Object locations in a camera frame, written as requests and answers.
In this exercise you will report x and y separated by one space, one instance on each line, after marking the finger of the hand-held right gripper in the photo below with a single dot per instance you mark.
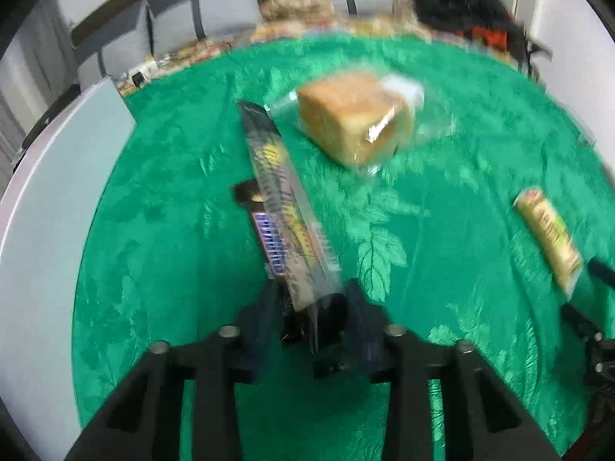
581 319
603 272

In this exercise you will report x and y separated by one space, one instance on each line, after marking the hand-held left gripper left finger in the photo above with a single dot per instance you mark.
259 331

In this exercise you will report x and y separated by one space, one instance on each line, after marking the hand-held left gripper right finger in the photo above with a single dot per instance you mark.
363 331

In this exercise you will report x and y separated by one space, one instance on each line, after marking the black purple snack bar packet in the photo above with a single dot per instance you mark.
269 242

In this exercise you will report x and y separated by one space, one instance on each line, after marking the black yellow snack bar packet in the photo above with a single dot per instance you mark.
283 192

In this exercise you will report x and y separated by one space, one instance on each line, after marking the white cardboard box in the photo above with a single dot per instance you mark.
48 201

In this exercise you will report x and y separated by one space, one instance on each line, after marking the green patterned tablecloth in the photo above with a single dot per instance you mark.
432 249

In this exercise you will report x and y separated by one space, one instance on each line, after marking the bread in clear wrapper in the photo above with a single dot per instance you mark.
346 115

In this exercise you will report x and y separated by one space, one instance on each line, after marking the black and red bag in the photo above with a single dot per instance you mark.
451 0

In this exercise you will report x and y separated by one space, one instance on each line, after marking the pile of beige snack packets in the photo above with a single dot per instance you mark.
293 9

